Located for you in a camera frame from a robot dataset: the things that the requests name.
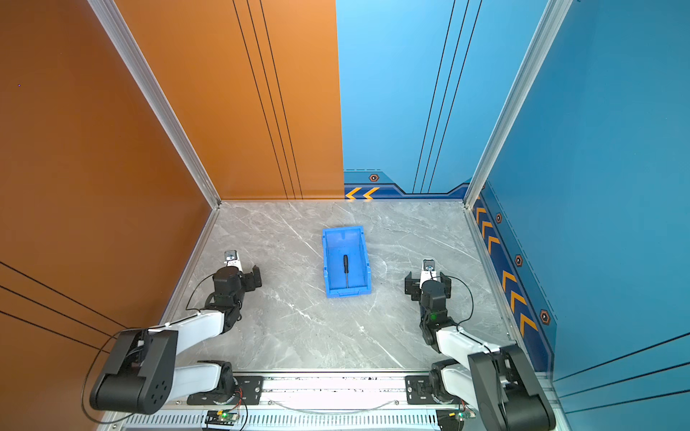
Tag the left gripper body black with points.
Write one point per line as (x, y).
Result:
(249, 284)

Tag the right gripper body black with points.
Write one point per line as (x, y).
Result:
(413, 285)

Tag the black handled screwdriver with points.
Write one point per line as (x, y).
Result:
(346, 270)

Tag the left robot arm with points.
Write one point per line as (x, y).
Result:
(140, 375)

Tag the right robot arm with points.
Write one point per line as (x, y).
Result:
(498, 380)

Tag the blue plastic bin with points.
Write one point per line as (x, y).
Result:
(348, 240)

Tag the green circuit board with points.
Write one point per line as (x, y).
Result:
(221, 418)

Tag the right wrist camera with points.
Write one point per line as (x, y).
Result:
(428, 270)

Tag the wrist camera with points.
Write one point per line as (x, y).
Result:
(428, 270)
(232, 259)

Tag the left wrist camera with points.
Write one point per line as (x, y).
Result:
(232, 259)

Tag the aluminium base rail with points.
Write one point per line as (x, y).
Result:
(319, 400)

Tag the aluminium corner post left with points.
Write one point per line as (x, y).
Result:
(116, 28)

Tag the aluminium corner post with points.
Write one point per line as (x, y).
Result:
(547, 29)
(116, 28)

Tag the aluminium corner post right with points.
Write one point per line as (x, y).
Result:
(547, 29)

